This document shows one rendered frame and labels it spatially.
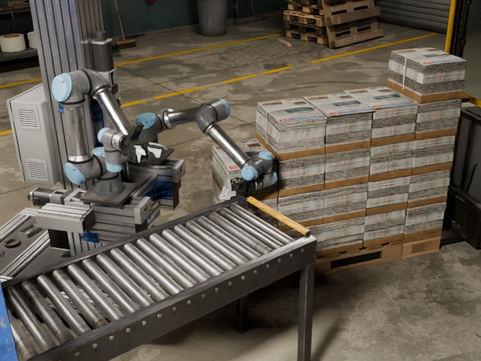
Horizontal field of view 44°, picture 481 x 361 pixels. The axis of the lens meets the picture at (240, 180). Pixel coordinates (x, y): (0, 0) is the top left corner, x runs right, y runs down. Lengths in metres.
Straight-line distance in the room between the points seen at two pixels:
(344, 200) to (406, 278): 0.66
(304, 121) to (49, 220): 1.44
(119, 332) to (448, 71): 2.39
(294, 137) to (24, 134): 1.45
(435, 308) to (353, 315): 0.49
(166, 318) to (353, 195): 1.70
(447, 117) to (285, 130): 1.04
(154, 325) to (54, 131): 1.40
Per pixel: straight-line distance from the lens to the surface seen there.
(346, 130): 3.46
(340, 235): 3.75
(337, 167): 3.53
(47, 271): 2.60
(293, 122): 3.28
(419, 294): 3.80
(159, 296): 2.36
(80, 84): 2.82
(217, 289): 2.40
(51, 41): 3.15
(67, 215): 3.13
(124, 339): 2.27
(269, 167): 3.16
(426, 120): 3.71
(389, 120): 3.57
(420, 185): 3.88
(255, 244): 2.63
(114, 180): 3.06
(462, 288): 3.92
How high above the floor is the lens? 2.18
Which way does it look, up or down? 26 degrees down
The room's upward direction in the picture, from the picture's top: 1 degrees counter-clockwise
